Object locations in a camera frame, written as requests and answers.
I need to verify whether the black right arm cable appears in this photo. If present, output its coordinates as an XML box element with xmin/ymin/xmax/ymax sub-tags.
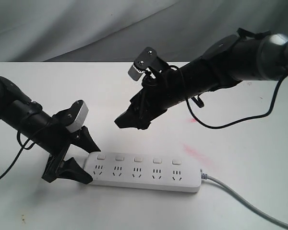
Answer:
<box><xmin>184</xmin><ymin>71</ymin><xmax>288</xmax><ymax>129</ymax></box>

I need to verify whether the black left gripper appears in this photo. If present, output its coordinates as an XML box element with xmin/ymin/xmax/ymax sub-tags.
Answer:
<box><xmin>33</xmin><ymin>117</ymin><xmax>101</xmax><ymax>184</ymax></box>

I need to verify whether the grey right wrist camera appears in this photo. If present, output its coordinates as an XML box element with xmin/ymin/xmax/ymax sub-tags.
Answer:
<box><xmin>128</xmin><ymin>46</ymin><xmax>169</xmax><ymax>81</ymax></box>

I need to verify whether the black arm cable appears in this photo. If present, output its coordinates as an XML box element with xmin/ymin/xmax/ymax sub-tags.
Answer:
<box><xmin>0</xmin><ymin>119</ymin><xmax>60</xmax><ymax>185</ymax></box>
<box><xmin>184</xmin><ymin>71</ymin><xmax>288</xmax><ymax>129</ymax></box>

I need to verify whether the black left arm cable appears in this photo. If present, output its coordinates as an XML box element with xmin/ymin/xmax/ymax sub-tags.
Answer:
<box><xmin>0</xmin><ymin>119</ymin><xmax>60</xmax><ymax>185</ymax></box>

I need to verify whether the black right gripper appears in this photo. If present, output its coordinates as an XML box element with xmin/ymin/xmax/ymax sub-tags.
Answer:
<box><xmin>114</xmin><ymin>69</ymin><xmax>180</xmax><ymax>130</ymax></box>

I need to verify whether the white five-outlet power strip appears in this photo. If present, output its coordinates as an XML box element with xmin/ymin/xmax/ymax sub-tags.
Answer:
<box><xmin>83</xmin><ymin>152</ymin><xmax>202</xmax><ymax>193</ymax></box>

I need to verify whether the grey backdrop cloth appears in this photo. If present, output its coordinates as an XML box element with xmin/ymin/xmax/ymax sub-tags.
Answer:
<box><xmin>0</xmin><ymin>0</ymin><xmax>288</xmax><ymax>62</ymax></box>

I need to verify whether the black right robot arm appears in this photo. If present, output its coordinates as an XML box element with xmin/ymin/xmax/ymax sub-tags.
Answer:
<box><xmin>115</xmin><ymin>28</ymin><xmax>288</xmax><ymax>130</ymax></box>

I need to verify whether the grey power cable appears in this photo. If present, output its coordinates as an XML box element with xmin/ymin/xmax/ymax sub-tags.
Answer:
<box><xmin>199</xmin><ymin>169</ymin><xmax>288</xmax><ymax>230</ymax></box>

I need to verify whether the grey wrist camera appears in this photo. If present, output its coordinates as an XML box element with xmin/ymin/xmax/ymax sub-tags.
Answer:
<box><xmin>128</xmin><ymin>46</ymin><xmax>169</xmax><ymax>81</ymax></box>
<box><xmin>52</xmin><ymin>100</ymin><xmax>89</xmax><ymax>133</ymax></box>

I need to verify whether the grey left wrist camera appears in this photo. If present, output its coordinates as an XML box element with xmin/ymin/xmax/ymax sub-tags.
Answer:
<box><xmin>52</xmin><ymin>100</ymin><xmax>89</xmax><ymax>133</ymax></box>

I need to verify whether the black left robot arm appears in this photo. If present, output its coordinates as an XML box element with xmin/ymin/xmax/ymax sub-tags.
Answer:
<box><xmin>0</xmin><ymin>76</ymin><xmax>100</xmax><ymax>184</ymax></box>

